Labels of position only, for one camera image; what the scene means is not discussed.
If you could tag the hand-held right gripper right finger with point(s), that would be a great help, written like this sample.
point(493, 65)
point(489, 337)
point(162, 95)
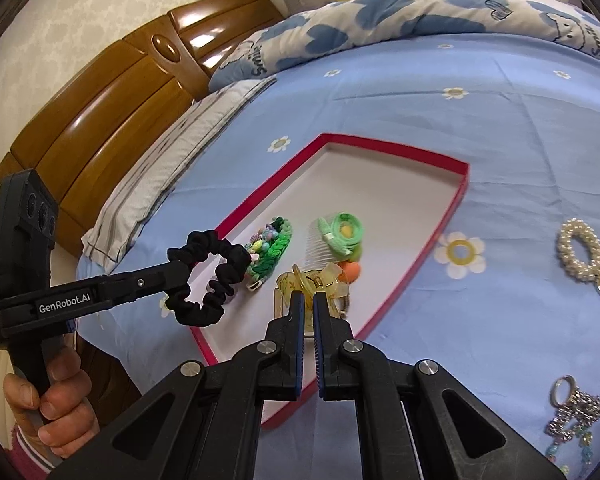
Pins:
point(321, 320)

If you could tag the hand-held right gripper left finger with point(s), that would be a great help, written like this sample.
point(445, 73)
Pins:
point(297, 320)

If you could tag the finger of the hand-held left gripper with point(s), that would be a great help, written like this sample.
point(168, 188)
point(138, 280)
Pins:
point(150, 275)
point(152, 296)

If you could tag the yellow bear hair claw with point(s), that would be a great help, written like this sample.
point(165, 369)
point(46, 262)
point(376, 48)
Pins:
point(330, 280)

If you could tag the clear comb with hearts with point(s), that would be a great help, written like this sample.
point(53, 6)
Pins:
point(320, 247)

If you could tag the black scrunchie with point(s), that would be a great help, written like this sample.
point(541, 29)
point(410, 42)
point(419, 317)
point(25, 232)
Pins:
point(230, 270)

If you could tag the red shallow box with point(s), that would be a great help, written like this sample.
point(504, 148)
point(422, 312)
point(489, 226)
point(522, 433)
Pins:
point(380, 200)

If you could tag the person's left hand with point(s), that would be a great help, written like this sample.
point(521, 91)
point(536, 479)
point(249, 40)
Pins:
point(65, 400)

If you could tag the striped pillow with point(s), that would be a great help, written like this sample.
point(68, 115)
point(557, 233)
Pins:
point(180, 150)

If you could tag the wooden headboard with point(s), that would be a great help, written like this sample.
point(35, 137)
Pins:
point(105, 110)

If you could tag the blue and white quilt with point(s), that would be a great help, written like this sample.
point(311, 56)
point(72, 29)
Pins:
point(380, 15)

